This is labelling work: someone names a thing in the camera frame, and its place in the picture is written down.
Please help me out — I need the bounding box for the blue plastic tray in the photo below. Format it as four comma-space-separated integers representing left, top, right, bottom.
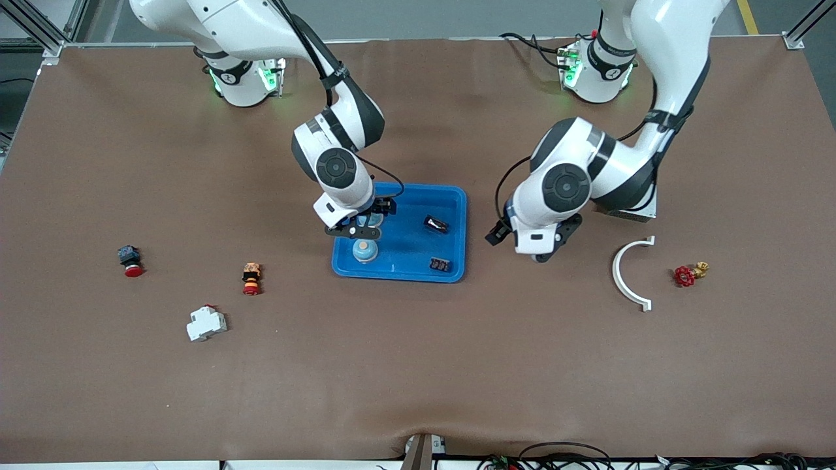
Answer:
331, 182, 468, 283

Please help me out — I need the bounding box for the silver metal box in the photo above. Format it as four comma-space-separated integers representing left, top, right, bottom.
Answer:
593, 186, 658, 223

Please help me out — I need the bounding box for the white circuit breaker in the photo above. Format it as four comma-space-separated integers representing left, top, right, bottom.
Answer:
186, 305, 228, 343

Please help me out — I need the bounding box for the red emergency stop button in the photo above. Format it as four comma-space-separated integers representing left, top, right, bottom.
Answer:
118, 245, 145, 278

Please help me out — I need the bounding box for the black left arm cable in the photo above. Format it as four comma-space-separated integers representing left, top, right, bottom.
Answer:
494, 62, 660, 223

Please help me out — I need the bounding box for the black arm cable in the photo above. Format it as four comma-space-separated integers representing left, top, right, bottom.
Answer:
494, 62, 660, 223
271, 0, 406, 200

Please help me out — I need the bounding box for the white curved plastic bracket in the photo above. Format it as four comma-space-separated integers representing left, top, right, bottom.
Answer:
612, 236, 656, 312

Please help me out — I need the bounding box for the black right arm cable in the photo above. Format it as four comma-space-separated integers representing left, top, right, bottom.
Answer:
271, 0, 406, 200

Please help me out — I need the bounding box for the brass valve with red handle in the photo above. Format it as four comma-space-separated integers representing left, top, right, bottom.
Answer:
674, 262, 710, 289

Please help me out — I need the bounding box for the black looped floor cable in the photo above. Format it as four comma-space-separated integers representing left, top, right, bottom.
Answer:
477, 442, 615, 470

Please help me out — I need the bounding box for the tangled black cable bundle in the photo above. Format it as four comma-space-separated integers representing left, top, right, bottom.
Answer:
653, 452, 836, 470

